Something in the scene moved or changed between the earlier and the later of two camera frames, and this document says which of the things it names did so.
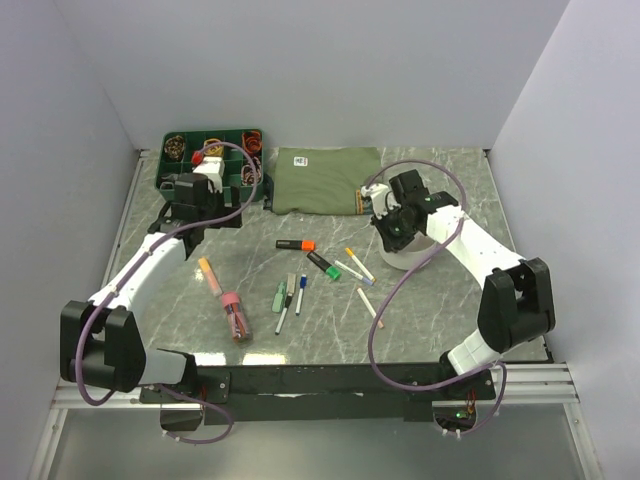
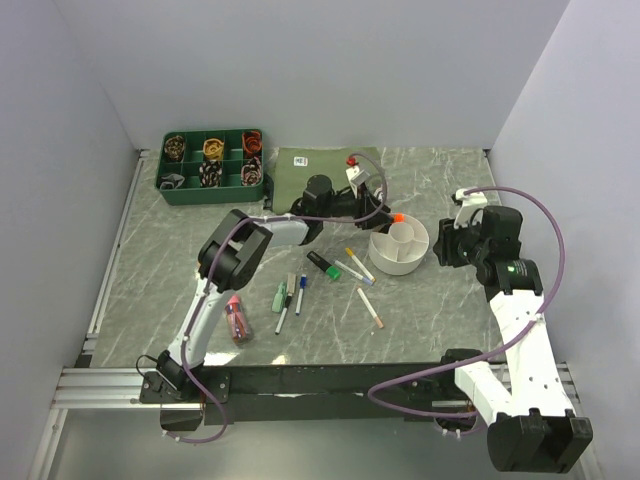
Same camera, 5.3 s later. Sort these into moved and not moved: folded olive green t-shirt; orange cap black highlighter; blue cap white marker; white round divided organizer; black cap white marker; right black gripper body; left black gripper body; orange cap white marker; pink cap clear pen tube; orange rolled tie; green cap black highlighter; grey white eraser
Moved: right black gripper body; orange cap black highlighter; left black gripper body; white round divided organizer
Not moved: orange rolled tie; folded olive green t-shirt; orange cap white marker; pink cap clear pen tube; blue cap white marker; grey white eraser; green cap black highlighter; black cap white marker
